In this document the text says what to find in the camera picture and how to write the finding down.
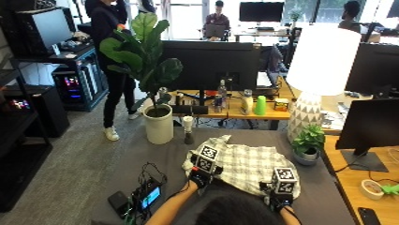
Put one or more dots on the person's right hand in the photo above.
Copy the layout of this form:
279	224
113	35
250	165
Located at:
281	201

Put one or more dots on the person's left hand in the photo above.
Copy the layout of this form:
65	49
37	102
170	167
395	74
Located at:
200	179

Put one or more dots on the grey plaid cloth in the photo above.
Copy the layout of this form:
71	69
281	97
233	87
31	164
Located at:
245	164

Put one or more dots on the white marker cube on left glove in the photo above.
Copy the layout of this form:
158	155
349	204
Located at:
206	158

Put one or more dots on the white marker cube on glove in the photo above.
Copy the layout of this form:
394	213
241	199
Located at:
206	158
285	181

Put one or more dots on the white marker cube on right glove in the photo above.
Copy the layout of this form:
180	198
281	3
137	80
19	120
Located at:
285	181

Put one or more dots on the white and black grinder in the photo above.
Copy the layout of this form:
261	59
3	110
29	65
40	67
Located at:
188	129

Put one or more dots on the grey small plant pot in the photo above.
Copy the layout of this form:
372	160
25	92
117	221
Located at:
305	157

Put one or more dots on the tall white plant pot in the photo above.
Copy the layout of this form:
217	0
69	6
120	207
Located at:
158	126

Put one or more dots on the black device with blue screen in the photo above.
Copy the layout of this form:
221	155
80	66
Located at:
149	196

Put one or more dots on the dark drink can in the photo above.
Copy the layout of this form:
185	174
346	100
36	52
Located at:
217	104

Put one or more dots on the small green potted plant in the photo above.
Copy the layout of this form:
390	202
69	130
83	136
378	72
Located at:
309	139

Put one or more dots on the black power bank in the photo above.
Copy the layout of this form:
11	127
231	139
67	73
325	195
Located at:
118	203

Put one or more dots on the clear glass bottle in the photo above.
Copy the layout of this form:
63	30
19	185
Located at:
222	90

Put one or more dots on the green plastic cup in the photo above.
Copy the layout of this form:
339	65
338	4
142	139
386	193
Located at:
261	105

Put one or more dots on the wooden desk with light top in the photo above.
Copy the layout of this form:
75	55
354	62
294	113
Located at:
366	193

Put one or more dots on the white grey patterned lamp base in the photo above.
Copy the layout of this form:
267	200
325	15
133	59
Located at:
305	115

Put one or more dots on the white tape roll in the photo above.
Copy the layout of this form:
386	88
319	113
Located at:
371	189

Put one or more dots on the yellow small box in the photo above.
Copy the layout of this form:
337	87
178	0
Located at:
281	104

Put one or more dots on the black smartphone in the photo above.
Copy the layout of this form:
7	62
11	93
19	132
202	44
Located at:
368	216

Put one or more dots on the green small toy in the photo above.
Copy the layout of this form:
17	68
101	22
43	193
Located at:
390	189

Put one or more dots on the wide black monitor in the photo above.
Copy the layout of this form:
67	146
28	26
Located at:
209	64

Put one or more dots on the black monitor on square stand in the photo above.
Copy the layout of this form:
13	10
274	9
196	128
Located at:
370	128

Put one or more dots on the large leafy green plant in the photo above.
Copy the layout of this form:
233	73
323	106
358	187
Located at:
144	59

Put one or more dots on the dark blue equipment cart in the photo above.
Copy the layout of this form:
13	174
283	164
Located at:
85	75

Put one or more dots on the computer tower with coloured lights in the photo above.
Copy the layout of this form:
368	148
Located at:
71	86

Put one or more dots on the grey laptop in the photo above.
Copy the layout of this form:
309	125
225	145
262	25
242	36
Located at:
214	31

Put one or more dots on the black metal shelf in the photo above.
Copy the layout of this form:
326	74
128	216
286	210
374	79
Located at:
16	140

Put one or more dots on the white lamp shade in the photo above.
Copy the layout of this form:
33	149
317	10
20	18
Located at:
323	59

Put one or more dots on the black monitor behind lamp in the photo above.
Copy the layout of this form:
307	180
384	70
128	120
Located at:
374	68

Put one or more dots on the black background monitor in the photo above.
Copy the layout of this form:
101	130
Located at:
261	12

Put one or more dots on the monitor with pale screen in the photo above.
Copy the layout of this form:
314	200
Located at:
48	29

